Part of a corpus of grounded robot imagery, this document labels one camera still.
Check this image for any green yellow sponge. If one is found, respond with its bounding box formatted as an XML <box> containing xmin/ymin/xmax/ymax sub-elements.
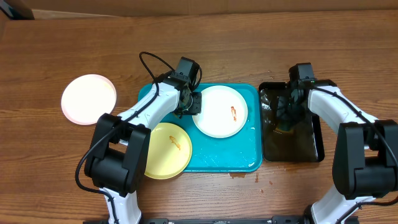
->
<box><xmin>274</xmin><ymin>121</ymin><xmax>294</xmax><ymax>134</ymax></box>

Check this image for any white plate mint rim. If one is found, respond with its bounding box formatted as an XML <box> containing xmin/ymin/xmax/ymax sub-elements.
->
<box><xmin>192</xmin><ymin>85</ymin><xmax>248</xmax><ymax>138</ymax></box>

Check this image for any yellow plate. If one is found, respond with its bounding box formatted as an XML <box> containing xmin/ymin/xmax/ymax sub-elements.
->
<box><xmin>144</xmin><ymin>123</ymin><xmax>193</xmax><ymax>180</ymax></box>

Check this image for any white plate pink rim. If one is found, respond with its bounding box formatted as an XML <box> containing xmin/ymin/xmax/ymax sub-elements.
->
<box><xmin>61</xmin><ymin>74</ymin><xmax>117</xmax><ymax>125</ymax></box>

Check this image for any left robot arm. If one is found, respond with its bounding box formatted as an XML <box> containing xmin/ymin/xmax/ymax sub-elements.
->
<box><xmin>75</xmin><ymin>68</ymin><xmax>201</xmax><ymax>223</ymax></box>

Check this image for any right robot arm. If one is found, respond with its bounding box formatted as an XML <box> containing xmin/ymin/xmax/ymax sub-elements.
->
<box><xmin>265</xmin><ymin>79</ymin><xmax>397</xmax><ymax>223</ymax></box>

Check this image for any black water tray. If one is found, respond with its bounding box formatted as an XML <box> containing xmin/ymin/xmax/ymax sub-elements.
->
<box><xmin>259</xmin><ymin>82</ymin><xmax>325</xmax><ymax>162</ymax></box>

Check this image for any blue plastic tray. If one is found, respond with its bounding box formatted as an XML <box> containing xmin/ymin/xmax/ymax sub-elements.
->
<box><xmin>137</xmin><ymin>83</ymin><xmax>264</xmax><ymax>173</ymax></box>

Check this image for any blue object in corner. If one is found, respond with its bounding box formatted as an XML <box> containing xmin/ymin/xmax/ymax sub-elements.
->
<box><xmin>1</xmin><ymin>0</ymin><xmax>35</xmax><ymax>20</ymax></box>

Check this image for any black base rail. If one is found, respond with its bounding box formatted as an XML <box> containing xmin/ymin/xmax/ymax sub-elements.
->
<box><xmin>82</xmin><ymin>215</ymin><xmax>312</xmax><ymax>224</ymax></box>

